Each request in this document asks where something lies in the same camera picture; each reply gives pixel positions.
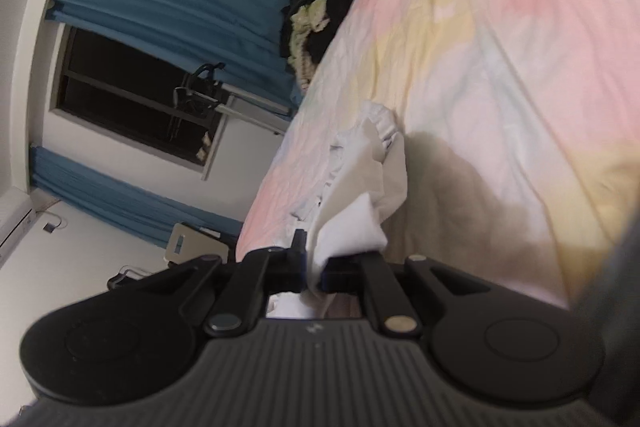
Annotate light grey trousers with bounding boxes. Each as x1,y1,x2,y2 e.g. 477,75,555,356
267,101,408,320

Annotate metal clothes rack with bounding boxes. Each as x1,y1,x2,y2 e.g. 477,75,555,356
172,62,292,135

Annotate beige chair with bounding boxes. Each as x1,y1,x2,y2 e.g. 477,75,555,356
164,222,236,265

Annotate blue curtain left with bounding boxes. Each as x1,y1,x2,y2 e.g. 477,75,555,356
29,146,242,247

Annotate dark window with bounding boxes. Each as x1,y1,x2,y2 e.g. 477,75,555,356
53,28,222,170

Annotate white air conditioner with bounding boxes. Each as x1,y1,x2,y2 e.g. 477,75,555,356
0,187,36,262

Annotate pastel tie-dye bed sheet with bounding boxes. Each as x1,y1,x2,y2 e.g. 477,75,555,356
238,0,639,306

